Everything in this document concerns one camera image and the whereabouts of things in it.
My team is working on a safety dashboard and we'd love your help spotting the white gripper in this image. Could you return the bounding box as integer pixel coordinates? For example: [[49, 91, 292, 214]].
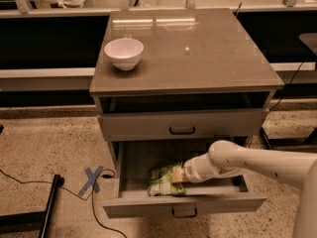
[[170, 152, 226, 184]]

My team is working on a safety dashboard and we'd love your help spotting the green jalapeno chip bag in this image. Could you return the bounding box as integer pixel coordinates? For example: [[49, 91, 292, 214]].
[[148, 162, 185, 196]]

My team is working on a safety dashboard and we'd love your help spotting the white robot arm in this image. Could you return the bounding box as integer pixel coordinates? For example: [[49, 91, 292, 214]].
[[171, 140, 317, 238]]

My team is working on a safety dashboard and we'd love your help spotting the open grey middle drawer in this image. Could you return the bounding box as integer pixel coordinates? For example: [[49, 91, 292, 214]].
[[103, 140, 266, 218]]

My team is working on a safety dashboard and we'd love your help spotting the closed grey upper drawer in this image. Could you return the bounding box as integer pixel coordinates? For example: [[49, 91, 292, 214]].
[[98, 108, 268, 142]]

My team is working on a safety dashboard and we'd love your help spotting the grey drawer cabinet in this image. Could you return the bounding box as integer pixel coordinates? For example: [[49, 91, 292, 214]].
[[88, 7, 285, 166]]

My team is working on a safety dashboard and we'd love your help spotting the blue tape cross mark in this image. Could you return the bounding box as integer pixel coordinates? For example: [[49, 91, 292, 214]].
[[78, 166, 103, 196]]

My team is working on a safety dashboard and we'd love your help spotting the white ceramic bowl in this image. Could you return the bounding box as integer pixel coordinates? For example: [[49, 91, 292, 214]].
[[104, 38, 144, 70]]

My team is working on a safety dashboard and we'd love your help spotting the black stand leg left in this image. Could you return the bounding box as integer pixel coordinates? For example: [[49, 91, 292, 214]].
[[0, 175, 64, 238]]

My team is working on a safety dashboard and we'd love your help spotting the black floor cable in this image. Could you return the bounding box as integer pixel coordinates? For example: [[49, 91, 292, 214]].
[[0, 168, 128, 238]]

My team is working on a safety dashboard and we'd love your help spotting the black cable right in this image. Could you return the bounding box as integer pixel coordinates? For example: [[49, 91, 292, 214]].
[[268, 52, 317, 112]]

